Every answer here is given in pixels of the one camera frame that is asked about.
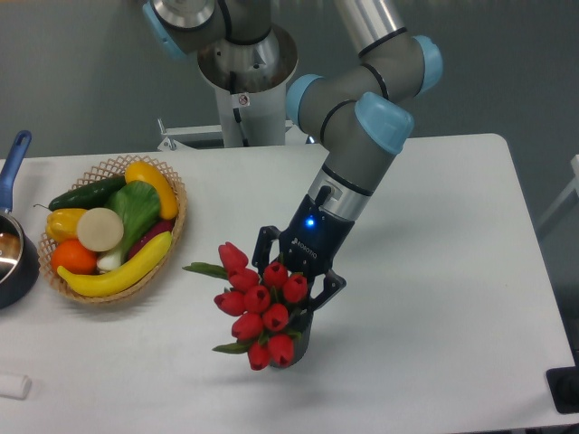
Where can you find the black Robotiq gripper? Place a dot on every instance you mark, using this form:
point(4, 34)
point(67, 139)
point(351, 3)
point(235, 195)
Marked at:
point(308, 245)

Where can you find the red tulip bouquet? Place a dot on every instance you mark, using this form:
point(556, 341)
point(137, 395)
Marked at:
point(262, 305)

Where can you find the dark grey ribbed vase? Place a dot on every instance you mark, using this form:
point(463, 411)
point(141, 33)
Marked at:
point(288, 347)

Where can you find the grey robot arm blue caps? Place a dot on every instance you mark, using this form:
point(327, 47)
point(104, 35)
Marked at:
point(250, 62)

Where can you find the purple eggplant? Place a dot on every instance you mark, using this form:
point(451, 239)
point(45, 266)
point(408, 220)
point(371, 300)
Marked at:
point(157, 228)

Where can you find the yellow banana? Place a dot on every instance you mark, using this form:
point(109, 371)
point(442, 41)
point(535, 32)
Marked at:
point(125, 276)

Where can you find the green bok choy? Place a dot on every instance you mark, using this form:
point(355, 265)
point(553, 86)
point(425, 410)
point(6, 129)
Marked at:
point(138, 206)

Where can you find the yellow squash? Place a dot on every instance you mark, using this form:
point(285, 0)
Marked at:
point(145, 172)

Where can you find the beige round disc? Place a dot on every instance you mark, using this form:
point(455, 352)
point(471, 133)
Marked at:
point(100, 229)

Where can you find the green cucumber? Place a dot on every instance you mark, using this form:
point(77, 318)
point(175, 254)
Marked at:
point(87, 196)

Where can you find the orange fruit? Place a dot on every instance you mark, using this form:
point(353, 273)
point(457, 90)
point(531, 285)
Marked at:
point(77, 259)

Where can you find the yellow bell pepper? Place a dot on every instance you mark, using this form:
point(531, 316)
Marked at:
point(61, 225)

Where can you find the black device table corner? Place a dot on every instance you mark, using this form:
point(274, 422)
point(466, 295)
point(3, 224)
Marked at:
point(563, 385)

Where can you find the white cylinder object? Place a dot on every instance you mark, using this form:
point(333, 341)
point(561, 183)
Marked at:
point(14, 386)

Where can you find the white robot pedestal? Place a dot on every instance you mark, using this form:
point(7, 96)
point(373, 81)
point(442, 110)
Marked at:
point(245, 120)

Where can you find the dark pot blue handle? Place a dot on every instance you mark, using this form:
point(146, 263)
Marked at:
point(19, 258)

